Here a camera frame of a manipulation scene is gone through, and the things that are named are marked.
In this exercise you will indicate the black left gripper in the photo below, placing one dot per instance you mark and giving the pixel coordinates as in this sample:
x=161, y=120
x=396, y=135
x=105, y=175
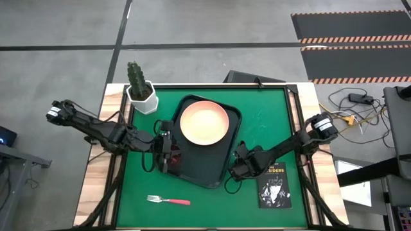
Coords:
x=165, y=147

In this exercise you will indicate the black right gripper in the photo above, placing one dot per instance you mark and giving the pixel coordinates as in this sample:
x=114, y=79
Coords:
x=253, y=160

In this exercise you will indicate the peach round plate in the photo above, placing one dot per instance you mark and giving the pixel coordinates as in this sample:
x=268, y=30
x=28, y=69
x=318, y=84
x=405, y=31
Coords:
x=204, y=122

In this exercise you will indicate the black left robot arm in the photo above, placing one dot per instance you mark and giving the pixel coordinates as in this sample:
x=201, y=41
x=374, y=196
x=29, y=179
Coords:
x=96, y=130

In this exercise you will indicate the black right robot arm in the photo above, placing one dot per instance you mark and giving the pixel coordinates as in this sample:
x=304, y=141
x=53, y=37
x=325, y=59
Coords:
x=289, y=141

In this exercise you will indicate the black plastic tray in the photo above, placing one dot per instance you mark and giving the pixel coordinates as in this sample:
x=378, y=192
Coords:
x=202, y=163

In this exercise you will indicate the black paperback book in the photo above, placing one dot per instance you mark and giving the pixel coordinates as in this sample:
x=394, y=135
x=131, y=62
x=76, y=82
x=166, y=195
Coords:
x=274, y=189

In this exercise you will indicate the white hexagonal plant pot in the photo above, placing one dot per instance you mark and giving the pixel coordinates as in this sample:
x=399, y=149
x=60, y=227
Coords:
x=146, y=104

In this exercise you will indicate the green table mat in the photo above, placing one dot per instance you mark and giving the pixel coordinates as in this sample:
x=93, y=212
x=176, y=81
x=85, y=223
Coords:
x=257, y=112

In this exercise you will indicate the green cactus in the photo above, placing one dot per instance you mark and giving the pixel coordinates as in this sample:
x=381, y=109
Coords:
x=136, y=78

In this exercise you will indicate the black flat panel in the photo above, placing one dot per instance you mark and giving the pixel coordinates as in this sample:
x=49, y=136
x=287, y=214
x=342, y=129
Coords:
x=244, y=77

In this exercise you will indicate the white sheet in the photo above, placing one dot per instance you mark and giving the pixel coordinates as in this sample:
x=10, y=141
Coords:
x=354, y=192

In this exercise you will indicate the black power adapter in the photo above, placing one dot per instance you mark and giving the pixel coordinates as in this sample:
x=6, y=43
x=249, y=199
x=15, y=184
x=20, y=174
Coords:
x=361, y=98

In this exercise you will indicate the grey desk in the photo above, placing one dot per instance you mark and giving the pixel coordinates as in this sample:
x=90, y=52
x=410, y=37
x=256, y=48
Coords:
x=19, y=157

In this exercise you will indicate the black hazard-striped floor mat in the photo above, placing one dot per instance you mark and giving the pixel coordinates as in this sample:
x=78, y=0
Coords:
x=356, y=64
x=350, y=25

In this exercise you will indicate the grey equipment cart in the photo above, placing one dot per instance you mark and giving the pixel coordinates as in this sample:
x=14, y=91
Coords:
x=398, y=122

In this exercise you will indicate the dark device with blue light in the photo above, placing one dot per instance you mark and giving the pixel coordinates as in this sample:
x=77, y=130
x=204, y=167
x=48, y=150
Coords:
x=7, y=136

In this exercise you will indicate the black aluminium table frame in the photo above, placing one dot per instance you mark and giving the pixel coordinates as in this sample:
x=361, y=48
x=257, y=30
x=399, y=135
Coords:
x=297, y=102

